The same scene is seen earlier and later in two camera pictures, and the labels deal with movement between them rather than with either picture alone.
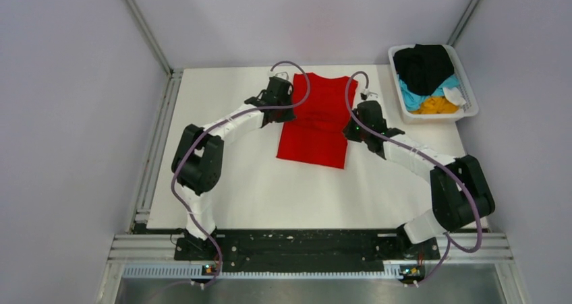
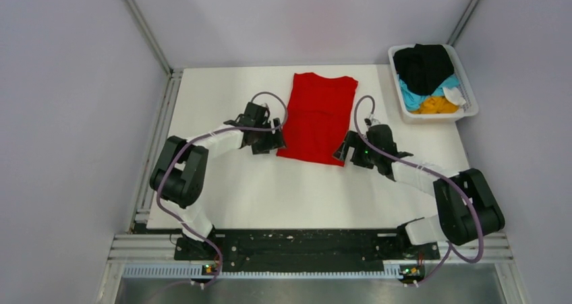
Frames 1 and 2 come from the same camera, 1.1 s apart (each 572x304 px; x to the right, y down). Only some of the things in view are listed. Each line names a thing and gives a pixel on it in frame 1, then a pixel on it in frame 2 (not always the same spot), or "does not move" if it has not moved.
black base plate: (304, 251) does not move
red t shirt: (316, 135) does not move
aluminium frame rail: (141, 245) does not move
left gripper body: (284, 114) to (264, 125)
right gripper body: (353, 133) to (365, 155)
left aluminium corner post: (133, 3) does not move
